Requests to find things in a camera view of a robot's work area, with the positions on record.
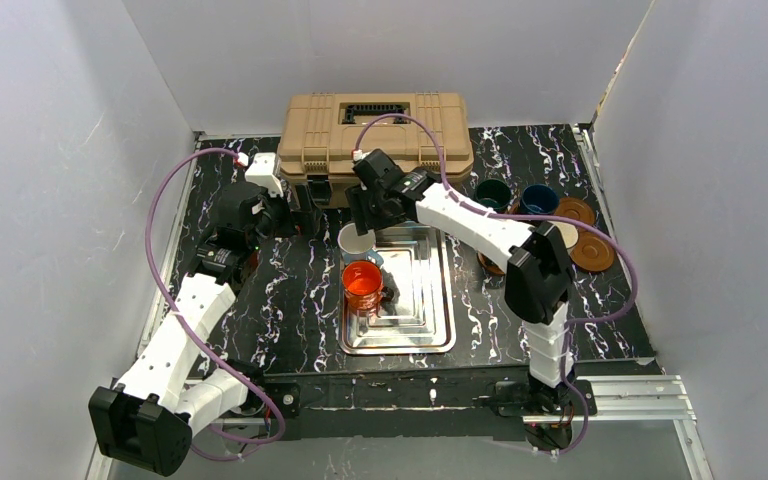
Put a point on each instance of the navy blue cup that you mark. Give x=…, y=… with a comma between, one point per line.
x=538, y=199

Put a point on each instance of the orange cup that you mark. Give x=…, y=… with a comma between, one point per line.
x=364, y=287

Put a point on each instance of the brown wooden coaster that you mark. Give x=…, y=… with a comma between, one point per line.
x=592, y=253
x=489, y=266
x=576, y=209

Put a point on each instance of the cream cup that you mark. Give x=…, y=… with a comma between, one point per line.
x=569, y=233

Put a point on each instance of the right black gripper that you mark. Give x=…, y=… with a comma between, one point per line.
x=367, y=213

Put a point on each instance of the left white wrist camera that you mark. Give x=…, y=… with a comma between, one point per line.
x=264, y=170

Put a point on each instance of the aluminium frame rail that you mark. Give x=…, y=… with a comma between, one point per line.
x=479, y=403

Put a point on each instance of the white cup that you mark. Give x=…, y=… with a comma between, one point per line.
x=358, y=247

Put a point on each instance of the tan plastic toolbox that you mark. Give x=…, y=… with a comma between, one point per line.
x=321, y=130

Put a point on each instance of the stainless steel tray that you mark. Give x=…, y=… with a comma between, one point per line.
x=415, y=317

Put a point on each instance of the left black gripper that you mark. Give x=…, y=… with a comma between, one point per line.
x=297, y=216

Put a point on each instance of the teal cup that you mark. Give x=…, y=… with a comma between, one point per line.
x=494, y=194

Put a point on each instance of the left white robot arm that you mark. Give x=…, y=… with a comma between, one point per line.
x=178, y=386

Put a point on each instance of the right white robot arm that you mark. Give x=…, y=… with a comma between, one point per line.
x=537, y=267

